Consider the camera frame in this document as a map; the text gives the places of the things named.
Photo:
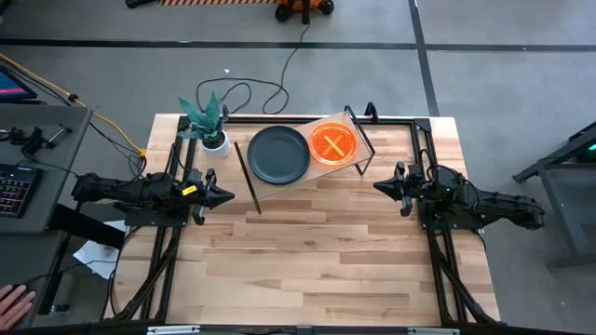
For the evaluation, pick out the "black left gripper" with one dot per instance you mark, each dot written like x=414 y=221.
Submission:
x=205 y=200

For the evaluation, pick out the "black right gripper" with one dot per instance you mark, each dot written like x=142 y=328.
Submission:
x=410 y=188

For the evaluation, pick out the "dark grey plate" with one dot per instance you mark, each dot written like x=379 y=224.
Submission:
x=278 y=156

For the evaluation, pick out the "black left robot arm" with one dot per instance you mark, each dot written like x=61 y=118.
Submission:
x=139 y=191

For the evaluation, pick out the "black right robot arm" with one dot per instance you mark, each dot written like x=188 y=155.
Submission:
x=489 y=205

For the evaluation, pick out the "white plant pot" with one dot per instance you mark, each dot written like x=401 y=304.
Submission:
x=219 y=149

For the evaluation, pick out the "green snake plant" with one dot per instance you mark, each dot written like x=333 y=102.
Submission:
x=207 y=116

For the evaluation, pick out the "white paper sheet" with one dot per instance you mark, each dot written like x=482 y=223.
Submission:
x=98 y=258

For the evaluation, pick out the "black flat bar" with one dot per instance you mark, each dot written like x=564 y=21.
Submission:
x=84 y=225

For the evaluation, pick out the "grey desk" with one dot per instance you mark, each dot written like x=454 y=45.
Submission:
x=51 y=218

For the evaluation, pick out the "grey metal side table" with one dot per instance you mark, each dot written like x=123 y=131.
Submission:
x=563 y=200

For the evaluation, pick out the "yellow black striped barrier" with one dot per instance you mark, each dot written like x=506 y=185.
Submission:
x=209 y=2

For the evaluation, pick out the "black clamp tool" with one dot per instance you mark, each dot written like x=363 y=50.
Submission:
x=30 y=139

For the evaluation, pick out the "black backlit keyboard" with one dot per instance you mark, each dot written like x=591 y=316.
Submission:
x=18 y=191

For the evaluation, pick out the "orange wheeled machine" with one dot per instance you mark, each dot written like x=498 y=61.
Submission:
x=302 y=7

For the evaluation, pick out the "person's hand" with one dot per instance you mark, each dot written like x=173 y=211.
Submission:
x=14 y=304

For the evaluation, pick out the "computer monitor with lit screen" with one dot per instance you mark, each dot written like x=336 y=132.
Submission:
x=14 y=86

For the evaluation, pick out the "wooden shelf with black frame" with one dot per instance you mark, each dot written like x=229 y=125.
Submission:
x=319 y=170

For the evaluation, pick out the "black aluminium table frame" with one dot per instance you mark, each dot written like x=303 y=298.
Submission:
x=261 y=120

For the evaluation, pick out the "silver metal bracket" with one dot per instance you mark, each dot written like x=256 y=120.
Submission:
x=433 y=331
x=172 y=330

